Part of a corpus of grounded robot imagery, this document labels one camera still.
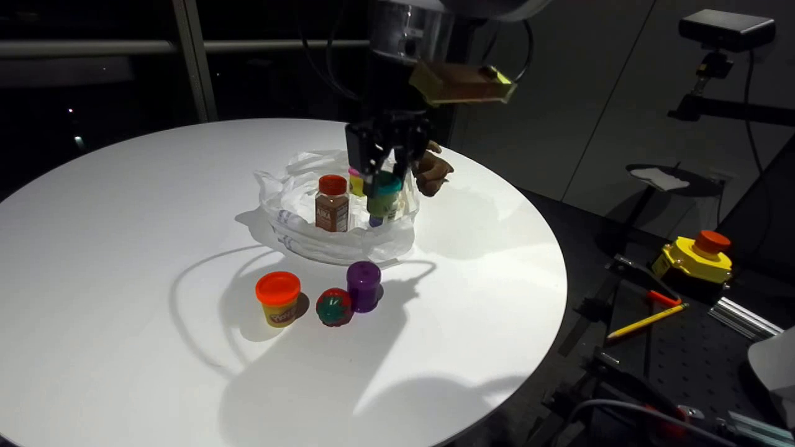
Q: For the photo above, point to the yellow tub teal lid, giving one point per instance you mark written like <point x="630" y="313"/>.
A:
<point x="383" y="200"/>

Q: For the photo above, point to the white rounded device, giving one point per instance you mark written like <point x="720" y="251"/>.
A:
<point x="776" y="369"/>

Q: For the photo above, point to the grey window post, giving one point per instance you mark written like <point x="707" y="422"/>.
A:
<point x="194" y="59"/>

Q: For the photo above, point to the yellow tub red lid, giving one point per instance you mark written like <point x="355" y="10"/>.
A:
<point x="280" y="296"/>

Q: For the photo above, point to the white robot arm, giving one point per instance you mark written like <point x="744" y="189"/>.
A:
<point x="414" y="29"/>

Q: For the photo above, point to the yellow emergency stop button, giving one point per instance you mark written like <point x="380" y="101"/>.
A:
<point x="693" y="259"/>

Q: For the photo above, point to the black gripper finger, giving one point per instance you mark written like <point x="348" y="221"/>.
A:
<point x="404" y="162"/>
<point x="362" y="162"/>

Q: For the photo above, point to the yellow tub pink lid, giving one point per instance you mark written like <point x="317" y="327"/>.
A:
<point x="355" y="184"/>

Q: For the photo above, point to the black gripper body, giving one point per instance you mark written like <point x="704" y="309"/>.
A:
<point x="388" y="131"/>

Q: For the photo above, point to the grey flat plate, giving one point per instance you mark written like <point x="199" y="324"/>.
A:
<point x="667" y="179"/>

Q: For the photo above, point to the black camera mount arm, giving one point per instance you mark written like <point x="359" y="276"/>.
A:
<point x="729" y="108"/>

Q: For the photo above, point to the white plastic bag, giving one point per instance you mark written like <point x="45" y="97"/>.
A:
<point x="332" y="244"/>

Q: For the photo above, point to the red strawberry toy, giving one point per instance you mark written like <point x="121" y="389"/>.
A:
<point x="333" y="309"/>

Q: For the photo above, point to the brown plush toy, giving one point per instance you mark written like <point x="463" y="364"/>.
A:
<point x="432" y="172"/>

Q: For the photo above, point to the yellow pen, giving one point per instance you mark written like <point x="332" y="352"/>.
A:
<point x="646" y="322"/>

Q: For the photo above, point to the black camera box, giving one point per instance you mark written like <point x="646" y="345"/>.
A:
<point x="725" y="29"/>

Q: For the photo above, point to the grey metal railing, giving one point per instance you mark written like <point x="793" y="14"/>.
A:
<point x="82" y="49"/>

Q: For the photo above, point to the purple tub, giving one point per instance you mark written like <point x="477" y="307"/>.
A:
<point x="364" y="286"/>

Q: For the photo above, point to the spice jar red lid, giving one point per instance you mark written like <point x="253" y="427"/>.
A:
<point x="332" y="206"/>

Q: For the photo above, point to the aluminium extrusion rail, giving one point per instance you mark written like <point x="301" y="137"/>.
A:
<point x="747" y="317"/>

